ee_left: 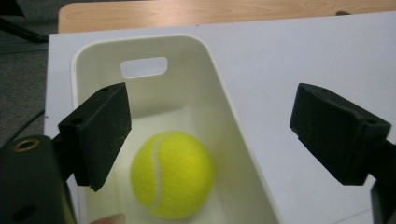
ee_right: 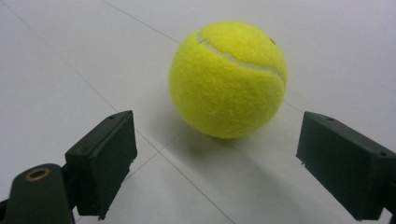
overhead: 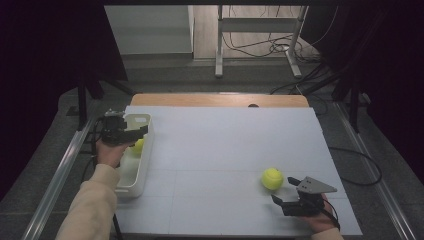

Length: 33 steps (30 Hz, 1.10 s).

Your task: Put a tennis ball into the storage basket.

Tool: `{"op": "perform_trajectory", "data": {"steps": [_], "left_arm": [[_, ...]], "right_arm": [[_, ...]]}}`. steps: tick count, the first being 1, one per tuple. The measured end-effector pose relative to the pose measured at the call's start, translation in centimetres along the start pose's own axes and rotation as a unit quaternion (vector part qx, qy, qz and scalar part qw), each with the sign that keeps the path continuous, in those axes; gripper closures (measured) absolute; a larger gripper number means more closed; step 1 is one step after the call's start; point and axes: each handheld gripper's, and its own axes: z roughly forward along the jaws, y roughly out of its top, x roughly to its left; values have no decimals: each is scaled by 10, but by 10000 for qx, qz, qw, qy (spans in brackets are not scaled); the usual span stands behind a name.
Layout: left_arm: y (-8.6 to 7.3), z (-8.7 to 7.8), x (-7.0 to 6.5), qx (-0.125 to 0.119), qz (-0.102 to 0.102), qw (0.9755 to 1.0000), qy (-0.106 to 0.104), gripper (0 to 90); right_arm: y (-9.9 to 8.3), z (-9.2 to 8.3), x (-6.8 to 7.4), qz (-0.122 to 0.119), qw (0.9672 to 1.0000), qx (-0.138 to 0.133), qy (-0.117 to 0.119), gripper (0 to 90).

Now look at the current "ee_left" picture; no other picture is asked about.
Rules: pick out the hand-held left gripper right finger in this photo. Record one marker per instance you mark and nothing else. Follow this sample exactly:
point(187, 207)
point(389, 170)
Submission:
point(339, 133)

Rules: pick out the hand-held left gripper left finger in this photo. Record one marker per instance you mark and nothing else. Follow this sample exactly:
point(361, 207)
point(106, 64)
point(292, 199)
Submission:
point(99, 137)

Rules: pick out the yellow tennis ball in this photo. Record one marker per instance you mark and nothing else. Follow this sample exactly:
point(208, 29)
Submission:
point(172, 174)

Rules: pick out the white plastic bin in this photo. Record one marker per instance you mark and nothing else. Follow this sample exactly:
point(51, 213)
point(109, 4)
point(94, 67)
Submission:
point(186, 93)

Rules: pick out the white board sheet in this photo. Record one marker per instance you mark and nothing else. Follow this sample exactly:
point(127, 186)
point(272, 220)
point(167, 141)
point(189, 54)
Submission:
point(295, 56)

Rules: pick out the black tripod stand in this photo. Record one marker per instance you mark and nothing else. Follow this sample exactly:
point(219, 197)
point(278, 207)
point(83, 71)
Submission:
point(21, 31)

